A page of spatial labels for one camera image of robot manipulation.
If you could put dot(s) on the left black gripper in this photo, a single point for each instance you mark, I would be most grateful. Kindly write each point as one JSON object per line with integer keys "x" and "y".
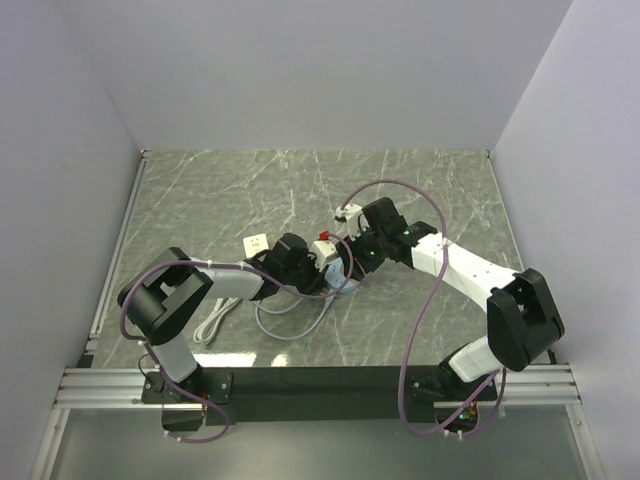
{"x": 317, "y": 279}

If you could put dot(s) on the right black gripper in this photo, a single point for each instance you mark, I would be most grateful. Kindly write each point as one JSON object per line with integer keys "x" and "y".
{"x": 366, "y": 265}

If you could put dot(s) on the white cube plug adapter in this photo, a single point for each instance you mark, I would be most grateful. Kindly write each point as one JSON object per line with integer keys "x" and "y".
{"x": 255, "y": 244}

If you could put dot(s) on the round blue power socket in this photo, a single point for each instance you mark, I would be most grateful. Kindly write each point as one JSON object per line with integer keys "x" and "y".
{"x": 335, "y": 276}

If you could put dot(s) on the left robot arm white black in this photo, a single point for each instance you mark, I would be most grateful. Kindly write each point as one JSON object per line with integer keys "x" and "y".
{"x": 156, "y": 306}

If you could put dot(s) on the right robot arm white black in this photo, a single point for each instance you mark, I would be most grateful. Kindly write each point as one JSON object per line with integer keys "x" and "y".
{"x": 522, "y": 318}

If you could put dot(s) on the black base bar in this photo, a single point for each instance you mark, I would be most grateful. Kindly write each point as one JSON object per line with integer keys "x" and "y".
{"x": 271, "y": 394}

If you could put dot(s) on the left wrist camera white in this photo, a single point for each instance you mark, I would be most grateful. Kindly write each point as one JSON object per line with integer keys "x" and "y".
{"x": 324, "y": 250}

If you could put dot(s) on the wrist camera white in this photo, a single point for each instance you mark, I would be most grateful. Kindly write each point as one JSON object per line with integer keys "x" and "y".
{"x": 324, "y": 250}
{"x": 351, "y": 217}

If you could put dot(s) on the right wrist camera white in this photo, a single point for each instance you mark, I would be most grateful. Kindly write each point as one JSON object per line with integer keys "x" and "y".
{"x": 351, "y": 217}

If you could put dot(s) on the aluminium frame rail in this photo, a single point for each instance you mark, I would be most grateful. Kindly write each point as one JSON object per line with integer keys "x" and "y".
{"x": 98, "y": 420}

